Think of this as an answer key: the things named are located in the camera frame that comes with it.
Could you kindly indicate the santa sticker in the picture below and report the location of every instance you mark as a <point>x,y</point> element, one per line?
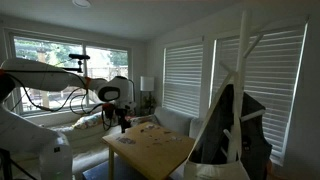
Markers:
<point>126,140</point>

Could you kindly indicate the potted plant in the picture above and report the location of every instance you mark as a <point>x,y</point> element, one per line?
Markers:
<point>149,103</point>

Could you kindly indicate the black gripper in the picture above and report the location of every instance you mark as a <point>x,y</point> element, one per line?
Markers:
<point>122,116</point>

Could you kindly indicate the grey sofa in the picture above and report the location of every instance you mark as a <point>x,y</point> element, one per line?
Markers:
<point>173,120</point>

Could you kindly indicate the black metal stand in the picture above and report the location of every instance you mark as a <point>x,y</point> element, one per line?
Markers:
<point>5,163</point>

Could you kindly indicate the blue rug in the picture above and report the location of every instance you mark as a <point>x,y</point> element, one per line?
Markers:
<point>96,173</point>

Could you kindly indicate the floral pillow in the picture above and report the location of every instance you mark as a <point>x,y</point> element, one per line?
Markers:
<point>88,121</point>

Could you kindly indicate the large glass window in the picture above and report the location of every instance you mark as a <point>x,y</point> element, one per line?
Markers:
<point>26,50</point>

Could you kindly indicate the wide white window blind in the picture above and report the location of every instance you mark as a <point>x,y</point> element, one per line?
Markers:
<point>280,66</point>

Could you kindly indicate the white tote bag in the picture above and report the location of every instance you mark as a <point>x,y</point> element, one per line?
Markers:
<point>213,171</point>

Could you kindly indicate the wooden table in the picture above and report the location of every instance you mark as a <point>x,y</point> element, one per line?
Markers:
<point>153,156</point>

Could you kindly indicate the round ceiling light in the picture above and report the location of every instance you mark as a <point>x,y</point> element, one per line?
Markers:
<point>81,2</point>

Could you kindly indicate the white coat rack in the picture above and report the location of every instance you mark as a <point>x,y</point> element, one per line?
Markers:
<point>245,50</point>

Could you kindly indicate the snowman sticker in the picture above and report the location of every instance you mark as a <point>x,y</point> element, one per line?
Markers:
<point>151,127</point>

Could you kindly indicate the narrow white window blind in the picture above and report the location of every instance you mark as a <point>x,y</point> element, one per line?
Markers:
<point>183,80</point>

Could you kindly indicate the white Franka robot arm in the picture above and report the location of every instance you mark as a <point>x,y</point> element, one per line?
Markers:
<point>33,75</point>

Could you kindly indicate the black camera on mount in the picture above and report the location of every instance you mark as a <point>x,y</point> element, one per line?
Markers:
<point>79,56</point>

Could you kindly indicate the dark grey puffer jacket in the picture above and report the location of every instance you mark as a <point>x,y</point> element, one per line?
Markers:
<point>256,146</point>

